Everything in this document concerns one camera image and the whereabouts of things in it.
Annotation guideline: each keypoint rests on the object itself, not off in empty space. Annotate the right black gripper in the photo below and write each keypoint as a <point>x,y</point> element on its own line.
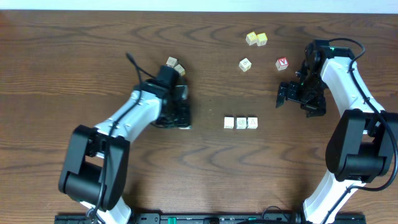
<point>317,107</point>

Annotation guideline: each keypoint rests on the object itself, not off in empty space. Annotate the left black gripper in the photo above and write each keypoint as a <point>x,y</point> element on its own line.
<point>178,115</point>

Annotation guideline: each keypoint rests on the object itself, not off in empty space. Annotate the white block with bug drawing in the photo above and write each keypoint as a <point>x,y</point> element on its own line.
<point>252,122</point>

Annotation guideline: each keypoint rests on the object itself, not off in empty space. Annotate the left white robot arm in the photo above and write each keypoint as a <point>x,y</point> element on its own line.
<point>95,168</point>

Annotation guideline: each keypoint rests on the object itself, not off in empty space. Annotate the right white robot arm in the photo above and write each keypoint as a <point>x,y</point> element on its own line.
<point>362,151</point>

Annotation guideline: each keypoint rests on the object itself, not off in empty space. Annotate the red letter block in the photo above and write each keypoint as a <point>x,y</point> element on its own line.
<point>281,63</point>

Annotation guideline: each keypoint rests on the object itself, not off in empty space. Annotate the white block with yellow side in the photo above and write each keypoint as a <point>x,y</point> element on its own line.
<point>180,70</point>

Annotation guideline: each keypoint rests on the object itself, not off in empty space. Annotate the cream block near top centre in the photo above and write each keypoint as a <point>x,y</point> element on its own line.
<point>245,64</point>

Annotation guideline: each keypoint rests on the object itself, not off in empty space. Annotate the white block with red side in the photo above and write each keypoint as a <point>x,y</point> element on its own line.
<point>172,62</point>

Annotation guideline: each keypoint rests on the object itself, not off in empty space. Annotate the yellow block right of pair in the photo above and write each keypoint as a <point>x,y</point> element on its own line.
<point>261,39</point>

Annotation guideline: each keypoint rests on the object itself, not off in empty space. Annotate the yellow block of pair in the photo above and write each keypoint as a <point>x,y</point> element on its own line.
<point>261,39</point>
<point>251,38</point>

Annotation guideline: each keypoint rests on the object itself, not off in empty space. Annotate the yellow block left of pair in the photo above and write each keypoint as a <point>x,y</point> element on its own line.
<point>251,38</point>

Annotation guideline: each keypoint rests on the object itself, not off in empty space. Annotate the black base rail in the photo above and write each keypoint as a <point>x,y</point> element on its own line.
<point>270,216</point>

